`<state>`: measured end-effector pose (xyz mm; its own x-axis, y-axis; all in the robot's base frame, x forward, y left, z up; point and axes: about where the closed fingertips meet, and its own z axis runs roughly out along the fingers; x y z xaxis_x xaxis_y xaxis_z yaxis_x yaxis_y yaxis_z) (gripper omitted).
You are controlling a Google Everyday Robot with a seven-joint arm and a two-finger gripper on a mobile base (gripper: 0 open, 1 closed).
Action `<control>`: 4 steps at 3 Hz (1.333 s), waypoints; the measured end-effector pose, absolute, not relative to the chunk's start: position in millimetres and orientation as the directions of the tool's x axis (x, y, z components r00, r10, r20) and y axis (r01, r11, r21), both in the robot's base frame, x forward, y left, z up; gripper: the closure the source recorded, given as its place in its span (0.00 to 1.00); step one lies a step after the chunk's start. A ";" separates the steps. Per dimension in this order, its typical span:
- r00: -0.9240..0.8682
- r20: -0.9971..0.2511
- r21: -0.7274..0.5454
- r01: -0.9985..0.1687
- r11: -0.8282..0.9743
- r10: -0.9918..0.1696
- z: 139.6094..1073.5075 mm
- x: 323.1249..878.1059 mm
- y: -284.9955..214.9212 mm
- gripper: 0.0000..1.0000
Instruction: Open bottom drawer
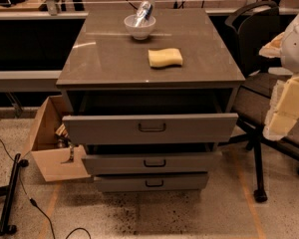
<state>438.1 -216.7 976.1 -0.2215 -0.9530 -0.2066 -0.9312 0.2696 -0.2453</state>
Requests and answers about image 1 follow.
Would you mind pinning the grey top drawer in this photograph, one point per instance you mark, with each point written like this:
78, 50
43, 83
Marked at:
150, 129

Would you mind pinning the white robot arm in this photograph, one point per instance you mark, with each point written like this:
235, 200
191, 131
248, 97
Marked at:
290, 47

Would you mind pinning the white bowl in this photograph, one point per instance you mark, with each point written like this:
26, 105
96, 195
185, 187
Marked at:
139, 32

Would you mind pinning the silver blue can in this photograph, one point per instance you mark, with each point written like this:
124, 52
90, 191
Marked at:
143, 13

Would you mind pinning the black stand leg with casters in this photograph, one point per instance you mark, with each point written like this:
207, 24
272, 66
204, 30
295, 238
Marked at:
8, 192

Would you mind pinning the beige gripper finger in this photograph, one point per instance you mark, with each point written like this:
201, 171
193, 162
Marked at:
284, 109
273, 48

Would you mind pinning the grey bottom drawer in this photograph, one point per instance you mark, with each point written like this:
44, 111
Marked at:
154, 182

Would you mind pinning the black office chair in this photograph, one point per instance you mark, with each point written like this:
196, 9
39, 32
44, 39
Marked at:
247, 30

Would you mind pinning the grey drawer cabinet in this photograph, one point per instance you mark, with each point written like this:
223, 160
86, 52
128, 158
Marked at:
108, 72

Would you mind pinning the grey middle drawer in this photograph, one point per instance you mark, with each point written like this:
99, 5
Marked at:
151, 158

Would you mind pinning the grey drawer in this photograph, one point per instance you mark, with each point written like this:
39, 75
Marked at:
150, 129
154, 182
151, 158

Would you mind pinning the open cardboard box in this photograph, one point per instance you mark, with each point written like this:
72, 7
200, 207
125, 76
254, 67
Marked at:
55, 163

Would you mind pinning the yellow sponge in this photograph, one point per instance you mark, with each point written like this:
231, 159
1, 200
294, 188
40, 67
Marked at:
165, 57

